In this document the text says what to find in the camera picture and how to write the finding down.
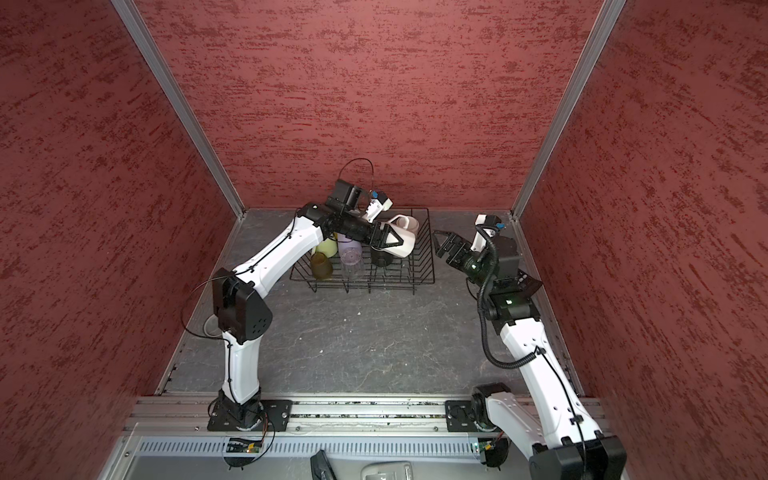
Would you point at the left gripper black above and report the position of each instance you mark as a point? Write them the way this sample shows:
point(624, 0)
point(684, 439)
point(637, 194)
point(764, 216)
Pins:
point(378, 241)

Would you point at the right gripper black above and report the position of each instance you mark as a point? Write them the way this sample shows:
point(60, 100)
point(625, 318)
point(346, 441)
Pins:
point(461, 244)

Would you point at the black mug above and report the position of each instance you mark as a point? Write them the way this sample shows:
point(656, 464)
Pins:
point(381, 259)

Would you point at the cream white mug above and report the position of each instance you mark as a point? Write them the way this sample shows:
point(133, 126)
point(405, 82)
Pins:
point(408, 226)

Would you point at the clear glass cup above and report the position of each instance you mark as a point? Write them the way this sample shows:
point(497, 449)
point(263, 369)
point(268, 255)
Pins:
point(352, 265)

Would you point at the pale green mug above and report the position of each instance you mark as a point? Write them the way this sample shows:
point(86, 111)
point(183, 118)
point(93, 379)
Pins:
point(328, 247)

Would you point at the olive green glass cup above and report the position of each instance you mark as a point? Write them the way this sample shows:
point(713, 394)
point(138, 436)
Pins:
point(320, 265)

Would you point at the lilac plastic cup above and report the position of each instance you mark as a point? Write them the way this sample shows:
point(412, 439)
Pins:
point(346, 244)

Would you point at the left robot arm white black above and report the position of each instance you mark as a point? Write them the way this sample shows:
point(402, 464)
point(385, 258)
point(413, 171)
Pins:
point(239, 295)

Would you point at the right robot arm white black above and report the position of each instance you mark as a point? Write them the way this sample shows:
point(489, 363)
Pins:
point(561, 440)

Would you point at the black calculator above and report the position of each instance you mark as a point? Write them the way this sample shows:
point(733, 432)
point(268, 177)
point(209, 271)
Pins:
point(528, 284)

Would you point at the tape roll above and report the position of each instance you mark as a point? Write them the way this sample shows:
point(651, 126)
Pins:
point(211, 328)

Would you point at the grey device at bottom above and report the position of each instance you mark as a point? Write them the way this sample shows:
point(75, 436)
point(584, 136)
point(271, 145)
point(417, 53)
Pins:
point(388, 471)

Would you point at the black object at bottom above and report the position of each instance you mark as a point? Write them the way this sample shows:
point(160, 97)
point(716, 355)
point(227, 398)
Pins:
point(321, 468)

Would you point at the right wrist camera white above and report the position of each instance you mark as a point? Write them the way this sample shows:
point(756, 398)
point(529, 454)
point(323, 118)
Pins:
point(487, 226)

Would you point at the black wire dish rack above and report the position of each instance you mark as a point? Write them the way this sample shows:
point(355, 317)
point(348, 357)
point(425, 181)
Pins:
point(400, 274)

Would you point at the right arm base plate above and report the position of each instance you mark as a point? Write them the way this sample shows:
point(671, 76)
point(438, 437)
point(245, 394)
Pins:
point(462, 415)

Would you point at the aluminium rail frame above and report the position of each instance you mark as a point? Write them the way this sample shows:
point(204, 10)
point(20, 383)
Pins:
point(166, 437)

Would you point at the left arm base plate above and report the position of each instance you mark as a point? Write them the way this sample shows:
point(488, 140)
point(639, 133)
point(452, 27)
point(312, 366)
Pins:
point(273, 414)

